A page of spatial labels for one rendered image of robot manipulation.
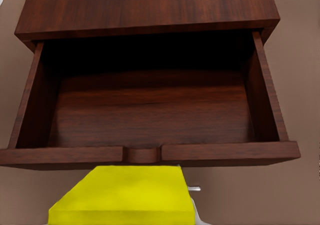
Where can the dark brown wooden drawer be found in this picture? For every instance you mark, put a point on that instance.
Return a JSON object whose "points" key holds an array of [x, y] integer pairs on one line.
{"points": [[150, 115]]}

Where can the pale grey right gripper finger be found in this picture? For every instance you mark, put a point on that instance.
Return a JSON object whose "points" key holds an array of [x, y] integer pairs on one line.
{"points": [[195, 188]]}

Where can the dark brown wooden cabinet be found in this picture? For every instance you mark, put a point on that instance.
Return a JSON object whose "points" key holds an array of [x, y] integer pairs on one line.
{"points": [[140, 7]]}

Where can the yellow rectangular block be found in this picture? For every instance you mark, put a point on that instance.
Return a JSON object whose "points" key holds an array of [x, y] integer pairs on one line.
{"points": [[130, 197]]}

